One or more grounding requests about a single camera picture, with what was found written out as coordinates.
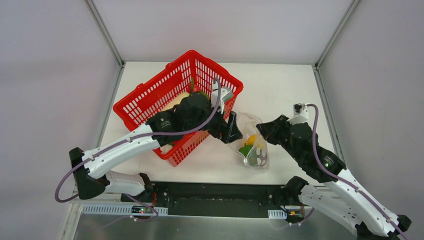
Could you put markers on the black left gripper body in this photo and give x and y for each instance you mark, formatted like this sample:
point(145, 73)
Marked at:
point(224, 126)

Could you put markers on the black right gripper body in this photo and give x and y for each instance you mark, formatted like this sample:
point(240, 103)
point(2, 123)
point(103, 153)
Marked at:
point(278, 129)

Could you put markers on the yellow toy food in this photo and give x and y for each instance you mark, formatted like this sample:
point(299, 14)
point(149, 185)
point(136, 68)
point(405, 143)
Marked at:
point(251, 140)

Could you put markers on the green toy pepper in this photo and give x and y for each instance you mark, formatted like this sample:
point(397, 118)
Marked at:
point(245, 149)

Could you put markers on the clear dotted zip top bag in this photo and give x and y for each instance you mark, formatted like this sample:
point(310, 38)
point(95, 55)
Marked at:
point(252, 149)

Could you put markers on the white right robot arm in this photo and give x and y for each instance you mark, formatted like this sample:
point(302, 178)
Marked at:
point(358, 211)

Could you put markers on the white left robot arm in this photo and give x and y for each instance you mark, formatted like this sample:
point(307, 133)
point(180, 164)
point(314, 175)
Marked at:
point(92, 169)

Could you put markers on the long white radish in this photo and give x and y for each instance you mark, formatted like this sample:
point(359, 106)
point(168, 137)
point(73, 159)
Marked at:
point(176, 101)

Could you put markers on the green leafy sprig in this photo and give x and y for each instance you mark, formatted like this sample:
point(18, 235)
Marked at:
point(196, 89)

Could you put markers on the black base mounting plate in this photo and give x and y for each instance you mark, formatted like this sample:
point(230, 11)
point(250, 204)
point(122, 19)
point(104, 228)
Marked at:
point(220, 200)

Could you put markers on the red plastic shopping basket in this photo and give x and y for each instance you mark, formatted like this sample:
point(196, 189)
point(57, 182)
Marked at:
point(147, 99)

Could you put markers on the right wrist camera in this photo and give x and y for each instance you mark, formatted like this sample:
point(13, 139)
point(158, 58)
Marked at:
point(300, 113)

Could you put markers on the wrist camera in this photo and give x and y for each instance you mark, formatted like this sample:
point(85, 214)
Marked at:
point(300, 113)
point(225, 95)

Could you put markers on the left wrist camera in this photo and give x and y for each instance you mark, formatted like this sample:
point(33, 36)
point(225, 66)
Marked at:
point(225, 95)

